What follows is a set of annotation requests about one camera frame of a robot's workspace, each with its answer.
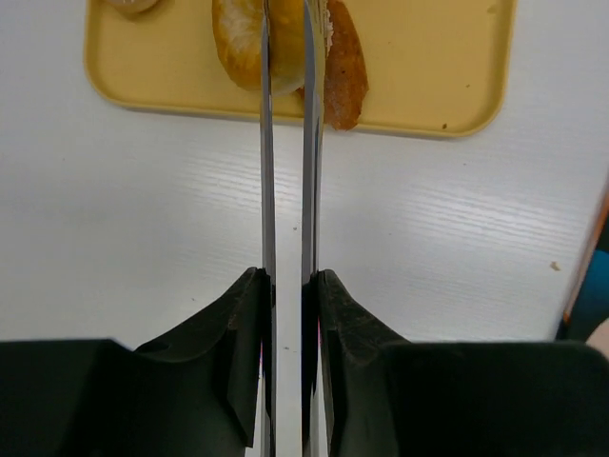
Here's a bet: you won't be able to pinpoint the round bun left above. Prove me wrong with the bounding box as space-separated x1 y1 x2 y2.
101 0 160 20

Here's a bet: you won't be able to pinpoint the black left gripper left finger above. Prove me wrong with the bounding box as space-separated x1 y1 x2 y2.
1 268 269 456

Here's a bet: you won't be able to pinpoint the metal tongs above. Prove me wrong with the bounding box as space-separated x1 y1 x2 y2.
260 1 328 456

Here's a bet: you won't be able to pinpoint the glazed donut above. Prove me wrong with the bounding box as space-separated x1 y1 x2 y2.
211 0 305 94

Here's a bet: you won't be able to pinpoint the yellow tray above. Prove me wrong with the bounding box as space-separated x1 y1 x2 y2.
84 1 517 137

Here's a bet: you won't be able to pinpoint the blue patterned placemat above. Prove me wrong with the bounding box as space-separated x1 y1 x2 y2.
556 191 609 357

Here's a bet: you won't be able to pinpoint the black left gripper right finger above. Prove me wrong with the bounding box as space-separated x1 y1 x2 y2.
313 270 608 456

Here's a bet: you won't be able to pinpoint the small croissant piece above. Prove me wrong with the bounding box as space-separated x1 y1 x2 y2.
324 1 368 130

